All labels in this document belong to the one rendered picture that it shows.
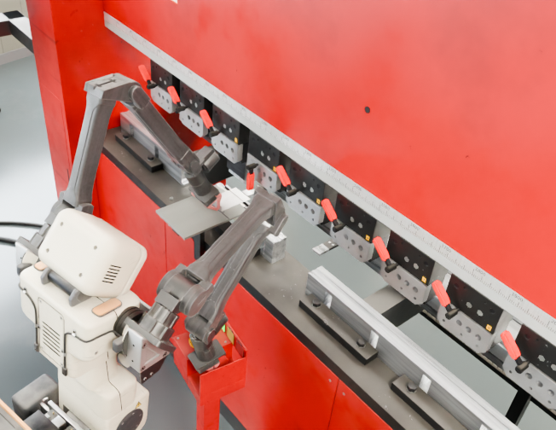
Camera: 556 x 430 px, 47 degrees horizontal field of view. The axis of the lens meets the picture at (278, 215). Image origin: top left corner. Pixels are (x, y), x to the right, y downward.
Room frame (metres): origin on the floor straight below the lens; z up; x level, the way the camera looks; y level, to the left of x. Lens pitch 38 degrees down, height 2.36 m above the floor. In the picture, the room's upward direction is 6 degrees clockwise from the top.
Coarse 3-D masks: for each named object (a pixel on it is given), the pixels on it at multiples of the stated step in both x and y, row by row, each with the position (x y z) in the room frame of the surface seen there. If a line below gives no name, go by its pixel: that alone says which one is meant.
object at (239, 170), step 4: (228, 160) 1.88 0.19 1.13; (228, 164) 1.88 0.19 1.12; (232, 164) 1.86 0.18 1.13; (236, 164) 1.84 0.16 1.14; (240, 164) 1.83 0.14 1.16; (244, 164) 1.81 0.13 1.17; (232, 168) 1.86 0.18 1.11; (236, 168) 1.84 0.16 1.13; (240, 168) 1.82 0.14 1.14; (244, 168) 1.81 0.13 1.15; (232, 172) 1.87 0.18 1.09; (236, 172) 1.84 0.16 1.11; (240, 172) 1.82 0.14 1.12; (244, 172) 1.81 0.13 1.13; (236, 176) 1.85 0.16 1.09; (240, 176) 1.82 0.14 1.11; (244, 176) 1.81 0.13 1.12; (240, 180) 1.84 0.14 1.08; (244, 180) 1.81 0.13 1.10
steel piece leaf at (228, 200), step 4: (224, 192) 1.87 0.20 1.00; (228, 192) 1.87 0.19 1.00; (224, 196) 1.84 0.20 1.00; (228, 196) 1.84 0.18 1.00; (232, 196) 1.85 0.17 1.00; (236, 196) 1.85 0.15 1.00; (216, 200) 1.81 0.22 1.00; (224, 200) 1.82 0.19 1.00; (228, 200) 1.82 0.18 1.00; (232, 200) 1.82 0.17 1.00; (236, 200) 1.82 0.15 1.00; (240, 200) 1.83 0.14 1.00; (212, 204) 1.79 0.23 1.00; (216, 204) 1.78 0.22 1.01; (220, 204) 1.79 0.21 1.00; (224, 204) 1.80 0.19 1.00; (228, 204) 1.80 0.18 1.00; (232, 204) 1.80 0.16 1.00; (236, 204) 1.80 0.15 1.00; (220, 208) 1.76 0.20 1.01; (224, 208) 1.77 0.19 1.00; (228, 208) 1.77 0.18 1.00
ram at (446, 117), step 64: (128, 0) 2.29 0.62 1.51; (192, 0) 1.99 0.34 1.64; (256, 0) 1.76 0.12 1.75; (320, 0) 1.58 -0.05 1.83; (384, 0) 1.43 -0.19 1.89; (448, 0) 1.31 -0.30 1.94; (512, 0) 1.21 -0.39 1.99; (192, 64) 1.99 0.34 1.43; (256, 64) 1.74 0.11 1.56; (320, 64) 1.56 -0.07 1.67; (384, 64) 1.41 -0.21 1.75; (448, 64) 1.29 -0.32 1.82; (512, 64) 1.18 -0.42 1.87; (256, 128) 1.73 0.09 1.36; (320, 128) 1.53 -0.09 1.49; (384, 128) 1.38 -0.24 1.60; (448, 128) 1.26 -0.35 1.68; (512, 128) 1.15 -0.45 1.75; (384, 192) 1.35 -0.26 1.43; (448, 192) 1.22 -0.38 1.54; (512, 192) 1.12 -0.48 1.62; (512, 256) 1.08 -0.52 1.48
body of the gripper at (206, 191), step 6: (192, 186) 1.71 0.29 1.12; (198, 186) 1.70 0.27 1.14; (204, 186) 1.71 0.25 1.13; (210, 186) 1.74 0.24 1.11; (192, 192) 1.74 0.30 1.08; (198, 192) 1.71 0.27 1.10; (204, 192) 1.71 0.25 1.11; (210, 192) 1.73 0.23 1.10; (216, 192) 1.72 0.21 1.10; (204, 198) 1.71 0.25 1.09; (210, 198) 1.70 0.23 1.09
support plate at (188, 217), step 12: (180, 204) 1.77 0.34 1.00; (192, 204) 1.78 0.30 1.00; (168, 216) 1.70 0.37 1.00; (180, 216) 1.71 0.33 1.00; (192, 216) 1.71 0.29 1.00; (204, 216) 1.72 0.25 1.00; (216, 216) 1.73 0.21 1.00; (228, 216) 1.73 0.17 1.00; (180, 228) 1.64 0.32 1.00; (192, 228) 1.65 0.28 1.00; (204, 228) 1.66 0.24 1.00
